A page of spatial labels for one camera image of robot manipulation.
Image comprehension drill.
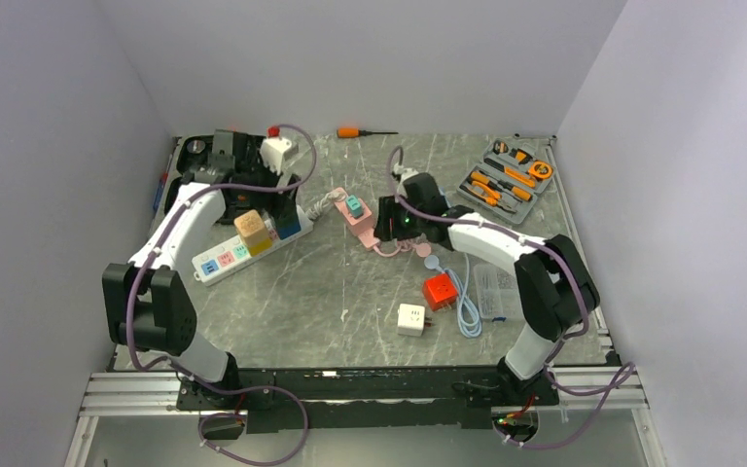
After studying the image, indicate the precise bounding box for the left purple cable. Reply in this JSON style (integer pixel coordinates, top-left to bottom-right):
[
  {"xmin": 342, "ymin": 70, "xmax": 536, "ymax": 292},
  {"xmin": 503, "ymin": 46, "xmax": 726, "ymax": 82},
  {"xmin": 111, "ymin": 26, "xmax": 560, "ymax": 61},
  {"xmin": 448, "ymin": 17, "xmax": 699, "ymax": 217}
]
[{"xmin": 124, "ymin": 124, "xmax": 318, "ymax": 467}]

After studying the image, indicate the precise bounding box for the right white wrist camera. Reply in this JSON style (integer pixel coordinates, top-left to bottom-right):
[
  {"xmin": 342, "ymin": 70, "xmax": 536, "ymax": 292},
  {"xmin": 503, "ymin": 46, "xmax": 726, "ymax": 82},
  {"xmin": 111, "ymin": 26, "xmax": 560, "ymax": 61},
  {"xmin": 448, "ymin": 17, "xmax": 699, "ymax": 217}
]
[{"xmin": 392, "ymin": 164, "xmax": 418, "ymax": 183}]

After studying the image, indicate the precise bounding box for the grey tool case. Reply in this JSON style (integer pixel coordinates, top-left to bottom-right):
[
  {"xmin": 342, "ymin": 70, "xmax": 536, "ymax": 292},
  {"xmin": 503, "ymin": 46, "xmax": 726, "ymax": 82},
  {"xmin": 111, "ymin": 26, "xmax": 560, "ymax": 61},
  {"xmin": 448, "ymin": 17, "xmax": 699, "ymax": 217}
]
[{"xmin": 457, "ymin": 137, "xmax": 555, "ymax": 225}]

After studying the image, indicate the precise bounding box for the yellow cube adapter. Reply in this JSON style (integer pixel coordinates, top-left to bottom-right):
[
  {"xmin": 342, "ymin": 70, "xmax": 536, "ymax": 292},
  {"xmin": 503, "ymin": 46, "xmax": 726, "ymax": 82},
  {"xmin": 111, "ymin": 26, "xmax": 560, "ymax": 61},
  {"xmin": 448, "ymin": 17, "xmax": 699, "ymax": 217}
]
[{"xmin": 246, "ymin": 237, "xmax": 273, "ymax": 257}]

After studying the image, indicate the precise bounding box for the teal cube adapter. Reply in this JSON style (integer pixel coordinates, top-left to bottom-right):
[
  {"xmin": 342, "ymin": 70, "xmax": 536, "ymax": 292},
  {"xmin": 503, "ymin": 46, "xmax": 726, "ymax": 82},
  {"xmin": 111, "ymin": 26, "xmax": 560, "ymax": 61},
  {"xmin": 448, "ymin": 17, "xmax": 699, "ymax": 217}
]
[{"xmin": 344, "ymin": 196, "xmax": 365, "ymax": 219}]

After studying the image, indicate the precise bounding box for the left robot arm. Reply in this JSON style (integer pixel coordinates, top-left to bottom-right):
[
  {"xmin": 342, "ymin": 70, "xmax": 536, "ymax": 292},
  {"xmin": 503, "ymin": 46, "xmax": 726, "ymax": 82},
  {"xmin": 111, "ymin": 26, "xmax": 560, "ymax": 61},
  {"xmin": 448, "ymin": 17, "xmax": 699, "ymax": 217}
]
[{"xmin": 101, "ymin": 126, "xmax": 312, "ymax": 409}]

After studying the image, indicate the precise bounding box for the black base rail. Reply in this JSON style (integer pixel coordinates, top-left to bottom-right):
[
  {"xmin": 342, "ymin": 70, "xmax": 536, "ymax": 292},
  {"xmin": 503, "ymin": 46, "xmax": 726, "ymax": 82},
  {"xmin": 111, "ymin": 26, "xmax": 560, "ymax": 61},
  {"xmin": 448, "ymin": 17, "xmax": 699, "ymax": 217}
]
[{"xmin": 176, "ymin": 364, "xmax": 558, "ymax": 434}]

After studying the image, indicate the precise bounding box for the blue red pen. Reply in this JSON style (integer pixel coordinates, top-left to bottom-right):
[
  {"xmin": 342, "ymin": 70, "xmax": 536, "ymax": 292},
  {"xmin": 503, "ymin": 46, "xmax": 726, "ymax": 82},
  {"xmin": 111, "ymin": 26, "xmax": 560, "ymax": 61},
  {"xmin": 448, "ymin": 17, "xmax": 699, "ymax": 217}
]
[{"xmin": 152, "ymin": 137, "xmax": 178, "ymax": 214}]

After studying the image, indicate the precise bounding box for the pink coiled cable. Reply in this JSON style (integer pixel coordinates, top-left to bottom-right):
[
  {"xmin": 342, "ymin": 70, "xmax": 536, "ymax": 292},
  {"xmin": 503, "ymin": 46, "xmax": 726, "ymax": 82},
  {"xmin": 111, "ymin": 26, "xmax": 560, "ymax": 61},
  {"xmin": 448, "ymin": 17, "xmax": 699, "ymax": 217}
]
[{"xmin": 370, "ymin": 234, "xmax": 434, "ymax": 259}]

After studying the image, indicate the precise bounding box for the white power strip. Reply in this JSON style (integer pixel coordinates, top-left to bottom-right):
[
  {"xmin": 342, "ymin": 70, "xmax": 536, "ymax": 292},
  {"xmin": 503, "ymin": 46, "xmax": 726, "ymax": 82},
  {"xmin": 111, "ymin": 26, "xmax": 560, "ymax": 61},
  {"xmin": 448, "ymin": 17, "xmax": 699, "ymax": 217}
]
[{"xmin": 192, "ymin": 205, "xmax": 314, "ymax": 286}]

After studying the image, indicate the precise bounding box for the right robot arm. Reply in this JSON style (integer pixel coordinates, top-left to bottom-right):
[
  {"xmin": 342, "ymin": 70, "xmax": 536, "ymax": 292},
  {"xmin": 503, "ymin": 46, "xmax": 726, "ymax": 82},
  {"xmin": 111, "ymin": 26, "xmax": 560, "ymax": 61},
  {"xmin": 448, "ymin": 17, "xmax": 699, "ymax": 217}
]
[{"xmin": 374, "ymin": 166, "xmax": 600, "ymax": 404}]

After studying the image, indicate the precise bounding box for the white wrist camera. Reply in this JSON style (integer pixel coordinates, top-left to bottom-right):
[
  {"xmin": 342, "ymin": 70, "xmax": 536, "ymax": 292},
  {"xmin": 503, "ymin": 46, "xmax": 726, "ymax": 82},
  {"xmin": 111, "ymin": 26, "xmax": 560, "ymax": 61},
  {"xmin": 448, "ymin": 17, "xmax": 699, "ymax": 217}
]
[
  {"xmin": 392, "ymin": 164, "xmax": 418, "ymax": 183},
  {"xmin": 260, "ymin": 136, "xmax": 299, "ymax": 175}
]

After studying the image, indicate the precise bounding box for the pink power strip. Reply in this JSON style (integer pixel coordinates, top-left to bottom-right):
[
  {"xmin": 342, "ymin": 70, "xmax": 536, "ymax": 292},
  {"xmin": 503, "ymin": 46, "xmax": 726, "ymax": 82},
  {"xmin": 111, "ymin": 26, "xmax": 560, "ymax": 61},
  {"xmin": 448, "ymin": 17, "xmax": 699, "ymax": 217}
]
[{"xmin": 329, "ymin": 187, "xmax": 379, "ymax": 250}]

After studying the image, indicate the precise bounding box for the orange handled screwdriver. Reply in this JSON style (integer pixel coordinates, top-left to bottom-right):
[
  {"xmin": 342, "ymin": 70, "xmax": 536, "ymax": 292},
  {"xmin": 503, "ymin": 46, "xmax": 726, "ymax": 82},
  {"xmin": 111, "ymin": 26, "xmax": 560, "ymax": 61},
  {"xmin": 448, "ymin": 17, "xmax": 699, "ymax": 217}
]
[{"xmin": 336, "ymin": 127, "xmax": 397, "ymax": 139}]

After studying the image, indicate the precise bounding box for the clear screw box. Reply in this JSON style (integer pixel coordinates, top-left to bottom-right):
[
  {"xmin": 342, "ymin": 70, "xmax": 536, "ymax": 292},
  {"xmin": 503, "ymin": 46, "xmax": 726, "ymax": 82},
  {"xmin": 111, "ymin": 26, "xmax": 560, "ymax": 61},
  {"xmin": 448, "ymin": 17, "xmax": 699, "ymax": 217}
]
[{"xmin": 473, "ymin": 263, "xmax": 524, "ymax": 322}]

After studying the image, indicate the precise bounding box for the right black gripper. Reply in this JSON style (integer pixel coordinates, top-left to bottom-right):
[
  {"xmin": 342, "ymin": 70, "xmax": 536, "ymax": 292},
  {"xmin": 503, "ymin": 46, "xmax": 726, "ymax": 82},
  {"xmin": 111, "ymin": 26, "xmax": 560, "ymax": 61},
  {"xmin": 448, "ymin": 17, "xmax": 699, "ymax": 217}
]
[{"xmin": 373, "ymin": 195, "xmax": 427, "ymax": 242}]

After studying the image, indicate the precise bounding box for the light blue round plug cable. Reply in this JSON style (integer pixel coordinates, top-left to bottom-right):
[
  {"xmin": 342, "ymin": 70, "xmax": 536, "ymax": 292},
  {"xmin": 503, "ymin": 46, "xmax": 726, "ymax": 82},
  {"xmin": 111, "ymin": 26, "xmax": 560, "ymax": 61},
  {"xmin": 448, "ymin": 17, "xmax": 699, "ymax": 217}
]
[{"xmin": 424, "ymin": 252, "xmax": 483, "ymax": 340}]

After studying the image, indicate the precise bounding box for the red cube adapter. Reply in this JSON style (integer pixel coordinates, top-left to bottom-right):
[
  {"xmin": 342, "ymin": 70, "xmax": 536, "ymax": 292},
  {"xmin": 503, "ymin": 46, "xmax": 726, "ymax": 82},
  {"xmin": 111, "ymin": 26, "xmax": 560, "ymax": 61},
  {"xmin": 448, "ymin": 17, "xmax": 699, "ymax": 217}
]
[{"xmin": 422, "ymin": 272, "xmax": 459, "ymax": 311}]

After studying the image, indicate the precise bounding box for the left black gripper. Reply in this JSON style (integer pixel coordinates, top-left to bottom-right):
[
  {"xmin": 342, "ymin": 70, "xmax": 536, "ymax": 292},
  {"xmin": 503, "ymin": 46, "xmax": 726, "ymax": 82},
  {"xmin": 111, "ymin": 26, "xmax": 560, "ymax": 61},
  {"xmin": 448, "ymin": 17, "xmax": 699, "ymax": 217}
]
[{"xmin": 237, "ymin": 147, "xmax": 301, "ymax": 219}]

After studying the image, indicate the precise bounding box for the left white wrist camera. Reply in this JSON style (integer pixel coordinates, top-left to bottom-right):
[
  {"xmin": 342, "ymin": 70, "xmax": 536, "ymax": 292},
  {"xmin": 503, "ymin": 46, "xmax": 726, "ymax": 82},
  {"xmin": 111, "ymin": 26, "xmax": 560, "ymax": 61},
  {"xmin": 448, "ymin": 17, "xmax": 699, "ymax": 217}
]
[{"xmin": 260, "ymin": 136, "xmax": 299, "ymax": 175}]

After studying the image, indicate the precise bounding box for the white cube adapter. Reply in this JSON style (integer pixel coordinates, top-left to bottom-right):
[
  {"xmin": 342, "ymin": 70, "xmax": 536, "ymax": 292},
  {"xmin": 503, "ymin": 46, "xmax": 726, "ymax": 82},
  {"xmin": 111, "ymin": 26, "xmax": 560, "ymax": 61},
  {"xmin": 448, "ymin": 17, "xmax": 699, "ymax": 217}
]
[{"xmin": 397, "ymin": 304, "xmax": 426, "ymax": 337}]

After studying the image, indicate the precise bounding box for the beige cube adapter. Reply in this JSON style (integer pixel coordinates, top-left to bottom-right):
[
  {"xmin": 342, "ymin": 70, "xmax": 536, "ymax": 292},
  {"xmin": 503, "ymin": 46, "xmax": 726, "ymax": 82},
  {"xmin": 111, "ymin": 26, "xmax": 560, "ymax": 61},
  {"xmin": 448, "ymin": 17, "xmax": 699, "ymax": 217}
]
[{"xmin": 233, "ymin": 209, "xmax": 270, "ymax": 247}]

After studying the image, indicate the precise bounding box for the black tool case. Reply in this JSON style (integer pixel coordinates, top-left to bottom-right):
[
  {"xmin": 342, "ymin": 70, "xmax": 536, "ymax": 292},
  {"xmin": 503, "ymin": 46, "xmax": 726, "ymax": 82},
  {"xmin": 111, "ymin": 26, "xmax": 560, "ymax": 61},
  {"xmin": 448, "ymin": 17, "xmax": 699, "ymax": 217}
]
[{"xmin": 162, "ymin": 129, "xmax": 263, "ymax": 214}]

